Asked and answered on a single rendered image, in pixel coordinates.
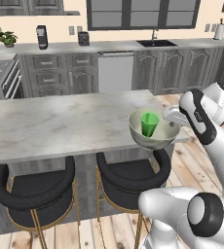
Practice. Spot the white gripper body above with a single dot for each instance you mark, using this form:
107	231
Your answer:
175	116

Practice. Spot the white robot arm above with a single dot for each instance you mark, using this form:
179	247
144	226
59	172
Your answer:
221	152

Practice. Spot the pale grey bowl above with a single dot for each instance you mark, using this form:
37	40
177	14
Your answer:
162	136

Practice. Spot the green cup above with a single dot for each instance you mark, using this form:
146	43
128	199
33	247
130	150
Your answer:
148	124

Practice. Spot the grey base cupboards under sink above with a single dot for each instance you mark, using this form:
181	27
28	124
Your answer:
175	69

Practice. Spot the black bar stool gold legs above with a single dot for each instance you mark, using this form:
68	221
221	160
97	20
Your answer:
130	178
36	191

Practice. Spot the white dishwasher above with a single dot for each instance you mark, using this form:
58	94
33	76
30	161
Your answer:
116	73

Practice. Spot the black sink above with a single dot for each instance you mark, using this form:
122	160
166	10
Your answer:
156	43

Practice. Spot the grey tap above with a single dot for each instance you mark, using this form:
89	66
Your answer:
154	34

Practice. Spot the white paper towel roll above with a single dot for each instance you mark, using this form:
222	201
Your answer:
219	31

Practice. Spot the dark-framed window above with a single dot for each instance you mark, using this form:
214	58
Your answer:
143	14

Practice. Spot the grey marble-top kitchen island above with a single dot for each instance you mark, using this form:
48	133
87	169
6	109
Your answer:
62	120

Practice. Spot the black toaster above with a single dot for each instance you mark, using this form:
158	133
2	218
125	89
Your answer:
83	39

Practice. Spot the grey base cupboards with drawers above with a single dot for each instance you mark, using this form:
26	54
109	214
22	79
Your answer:
58	76

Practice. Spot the black coffee machine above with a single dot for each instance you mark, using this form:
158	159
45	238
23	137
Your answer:
42	37

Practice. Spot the grey stove with hob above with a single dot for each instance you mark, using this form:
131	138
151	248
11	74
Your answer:
2	76

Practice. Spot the green potted plant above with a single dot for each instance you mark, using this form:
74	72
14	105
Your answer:
8	38

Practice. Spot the grey wall cupboards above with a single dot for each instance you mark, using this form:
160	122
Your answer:
26	7

